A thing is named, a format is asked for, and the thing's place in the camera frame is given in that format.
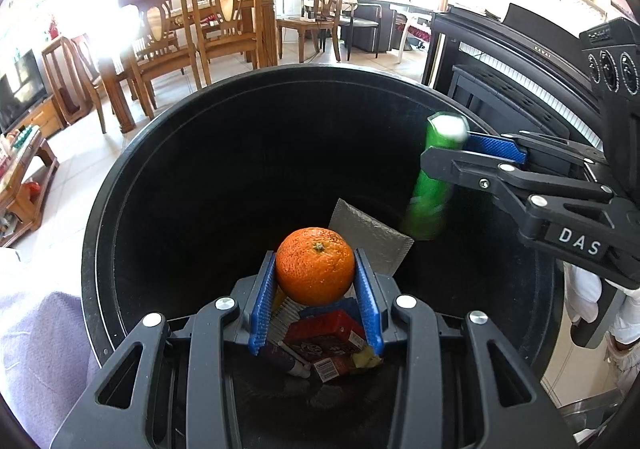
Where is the person's right forearm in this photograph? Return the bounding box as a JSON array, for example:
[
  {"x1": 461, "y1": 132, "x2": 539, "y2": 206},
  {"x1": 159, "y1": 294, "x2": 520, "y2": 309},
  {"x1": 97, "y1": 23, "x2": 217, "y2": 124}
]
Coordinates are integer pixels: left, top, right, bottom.
[{"x1": 602, "y1": 331, "x2": 638, "y2": 392}]

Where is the wooden dining table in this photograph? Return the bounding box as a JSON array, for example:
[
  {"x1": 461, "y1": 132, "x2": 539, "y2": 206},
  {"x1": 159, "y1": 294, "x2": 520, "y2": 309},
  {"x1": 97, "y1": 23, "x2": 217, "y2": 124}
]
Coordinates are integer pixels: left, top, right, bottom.
[{"x1": 117, "y1": 0, "x2": 278, "y2": 132}]

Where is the black piano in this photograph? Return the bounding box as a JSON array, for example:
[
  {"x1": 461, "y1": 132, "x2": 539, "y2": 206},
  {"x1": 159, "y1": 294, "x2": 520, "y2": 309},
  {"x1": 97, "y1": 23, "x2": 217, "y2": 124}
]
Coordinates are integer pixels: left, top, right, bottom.
[{"x1": 422, "y1": 3, "x2": 608, "y2": 150}]

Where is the purple tube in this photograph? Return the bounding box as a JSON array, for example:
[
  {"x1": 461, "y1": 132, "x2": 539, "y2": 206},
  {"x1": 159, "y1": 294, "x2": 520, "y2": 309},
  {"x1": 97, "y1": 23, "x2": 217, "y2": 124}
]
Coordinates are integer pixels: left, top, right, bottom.
[{"x1": 260, "y1": 341, "x2": 311, "y2": 377}]

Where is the flat screen television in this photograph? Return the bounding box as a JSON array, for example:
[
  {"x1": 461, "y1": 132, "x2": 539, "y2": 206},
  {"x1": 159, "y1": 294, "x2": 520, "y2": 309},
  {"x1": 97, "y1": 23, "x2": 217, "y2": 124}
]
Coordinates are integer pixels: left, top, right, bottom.
[{"x1": 0, "y1": 48, "x2": 49, "y2": 135}]

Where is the green drink can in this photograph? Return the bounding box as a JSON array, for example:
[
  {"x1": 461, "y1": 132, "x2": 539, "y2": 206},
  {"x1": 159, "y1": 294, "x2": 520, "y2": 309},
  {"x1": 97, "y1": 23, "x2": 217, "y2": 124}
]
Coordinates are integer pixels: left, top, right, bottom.
[{"x1": 402, "y1": 112, "x2": 471, "y2": 241}]

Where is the colourful small items pile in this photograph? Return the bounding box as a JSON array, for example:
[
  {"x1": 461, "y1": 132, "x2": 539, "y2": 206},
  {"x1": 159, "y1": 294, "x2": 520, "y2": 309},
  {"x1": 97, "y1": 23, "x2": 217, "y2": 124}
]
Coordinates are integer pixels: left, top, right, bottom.
[{"x1": 0, "y1": 126, "x2": 41, "y2": 170}]

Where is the blue box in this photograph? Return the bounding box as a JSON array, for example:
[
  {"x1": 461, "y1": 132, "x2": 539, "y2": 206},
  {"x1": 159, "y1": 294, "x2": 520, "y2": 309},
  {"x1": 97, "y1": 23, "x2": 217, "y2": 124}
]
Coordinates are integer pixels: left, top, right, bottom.
[{"x1": 300, "y1": 296, "x2": 358, "y2": 320}]

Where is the red white carton box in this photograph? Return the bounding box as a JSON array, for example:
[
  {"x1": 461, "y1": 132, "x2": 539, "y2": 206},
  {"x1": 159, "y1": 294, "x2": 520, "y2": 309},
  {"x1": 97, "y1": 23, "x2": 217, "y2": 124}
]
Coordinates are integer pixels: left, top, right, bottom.
[{"x1": 285, "y1": 310, "x2": 368, "y2": 382}]

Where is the orange fruit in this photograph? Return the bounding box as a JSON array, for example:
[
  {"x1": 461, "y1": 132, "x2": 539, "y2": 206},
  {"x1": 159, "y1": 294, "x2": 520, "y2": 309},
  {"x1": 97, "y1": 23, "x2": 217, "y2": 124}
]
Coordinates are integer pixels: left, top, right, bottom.
[{"x1": 275, "y1": 226, "x2": 356, "y2": 306}]

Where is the lilac cloth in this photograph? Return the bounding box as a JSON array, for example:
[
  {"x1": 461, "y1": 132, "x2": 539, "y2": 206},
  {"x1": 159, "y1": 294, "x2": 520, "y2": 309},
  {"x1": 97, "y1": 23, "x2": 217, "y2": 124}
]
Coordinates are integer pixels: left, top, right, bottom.
[{"x1": 0, "y1": 249, "x2": 101, "y2": 449}]

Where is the silver bubble mailer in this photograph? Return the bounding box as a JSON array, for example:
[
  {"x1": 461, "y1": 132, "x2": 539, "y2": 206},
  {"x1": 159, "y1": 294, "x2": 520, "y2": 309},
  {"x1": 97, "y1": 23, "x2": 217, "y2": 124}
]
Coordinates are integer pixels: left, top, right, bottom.
[{"x1": 329, "y1": 199, "x2": 416, "y2": 277}]

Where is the white plastic chair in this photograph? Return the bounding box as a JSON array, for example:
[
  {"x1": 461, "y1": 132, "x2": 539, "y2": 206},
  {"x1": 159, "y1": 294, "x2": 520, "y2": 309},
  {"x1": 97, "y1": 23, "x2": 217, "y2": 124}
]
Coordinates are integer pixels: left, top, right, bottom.
[{"x1": 397, "y1": 12, "x2": 433, "y2": 65}]

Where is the wooden coffee table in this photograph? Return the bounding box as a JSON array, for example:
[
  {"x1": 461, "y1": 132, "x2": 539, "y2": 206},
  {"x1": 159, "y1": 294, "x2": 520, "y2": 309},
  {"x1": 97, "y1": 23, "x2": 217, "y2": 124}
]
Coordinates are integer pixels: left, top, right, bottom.
[{"x1": 0, "y1": 126, "x2": 60, "y2": 247}]

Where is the black armchair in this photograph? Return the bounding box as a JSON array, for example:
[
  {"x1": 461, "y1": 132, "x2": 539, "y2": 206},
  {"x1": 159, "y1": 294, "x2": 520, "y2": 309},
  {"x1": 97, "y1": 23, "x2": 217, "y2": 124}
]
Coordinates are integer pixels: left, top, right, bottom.
[{"x1": 342, "y1": 0, "x2": 396, "y2": 54}]

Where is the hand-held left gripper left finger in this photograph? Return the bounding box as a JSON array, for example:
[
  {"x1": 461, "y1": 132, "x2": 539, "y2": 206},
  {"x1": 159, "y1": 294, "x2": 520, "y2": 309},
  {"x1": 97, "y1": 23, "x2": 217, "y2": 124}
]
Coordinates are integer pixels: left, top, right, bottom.
[{"x1": 50, "y1": 250, "x2": 283, "y2": 449}]

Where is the person's right hand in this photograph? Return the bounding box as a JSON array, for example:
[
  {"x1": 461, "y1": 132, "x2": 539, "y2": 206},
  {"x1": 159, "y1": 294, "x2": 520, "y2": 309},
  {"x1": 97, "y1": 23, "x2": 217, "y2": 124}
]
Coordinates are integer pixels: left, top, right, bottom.
[{"x1": 564, "y1": 261, "x2": 640, "y2": 345}]

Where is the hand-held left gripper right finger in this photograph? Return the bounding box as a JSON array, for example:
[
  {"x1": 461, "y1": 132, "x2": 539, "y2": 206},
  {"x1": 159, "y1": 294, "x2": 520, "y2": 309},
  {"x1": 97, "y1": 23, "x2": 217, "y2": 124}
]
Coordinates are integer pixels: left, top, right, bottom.
[{"x1": 354, "y1": 249, "x2": 581, "y2": 449}]

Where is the pale yellow crumpled scrap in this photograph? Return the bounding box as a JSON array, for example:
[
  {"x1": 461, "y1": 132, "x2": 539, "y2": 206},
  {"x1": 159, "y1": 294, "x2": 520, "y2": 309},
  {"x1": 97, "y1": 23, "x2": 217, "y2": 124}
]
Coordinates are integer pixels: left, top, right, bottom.
[{"x1": 350, "y1": 348, "x2": 382, "y2": 374}]

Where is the black trash bin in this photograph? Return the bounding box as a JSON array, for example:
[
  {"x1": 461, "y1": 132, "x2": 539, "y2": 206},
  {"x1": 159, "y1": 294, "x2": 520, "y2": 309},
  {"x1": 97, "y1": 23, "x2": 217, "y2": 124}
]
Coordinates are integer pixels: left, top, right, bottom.
[{"x1": 81, "y1": 63, "x2": 560, "y2": 449}]

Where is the wooden television cabinet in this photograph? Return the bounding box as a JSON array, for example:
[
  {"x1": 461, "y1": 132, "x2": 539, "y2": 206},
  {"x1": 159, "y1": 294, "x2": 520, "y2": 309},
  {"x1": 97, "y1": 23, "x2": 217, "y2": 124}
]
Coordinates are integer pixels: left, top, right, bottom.
[{"x1": 0, "y1": 96, "x2": 68, "y2": 140}]

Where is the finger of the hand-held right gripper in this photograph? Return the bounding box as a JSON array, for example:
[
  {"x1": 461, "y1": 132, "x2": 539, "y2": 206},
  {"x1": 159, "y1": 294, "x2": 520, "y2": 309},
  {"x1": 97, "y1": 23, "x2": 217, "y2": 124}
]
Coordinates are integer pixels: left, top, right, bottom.
[
  {"x1": 464, "y1": 130, "x2": 610, "y2": 166},
  {"x1": 419, "y1": 146, "x2": 617, "y2": 241}
]

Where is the stack of papers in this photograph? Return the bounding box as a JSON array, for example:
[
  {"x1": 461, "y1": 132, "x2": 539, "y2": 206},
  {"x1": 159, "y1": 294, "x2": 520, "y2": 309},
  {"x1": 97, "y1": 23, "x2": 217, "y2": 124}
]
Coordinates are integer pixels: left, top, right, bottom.
[{"x1": 450, "y1": 4, "x2": 501, "y2": 20}]

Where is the white pleated paper liner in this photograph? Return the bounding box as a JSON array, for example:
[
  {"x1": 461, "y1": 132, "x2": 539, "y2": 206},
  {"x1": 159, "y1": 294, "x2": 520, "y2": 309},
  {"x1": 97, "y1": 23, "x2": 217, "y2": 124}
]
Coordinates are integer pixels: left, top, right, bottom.
[{"x1": 270, "y1": 304, "x2": 302, "y2": 336}]

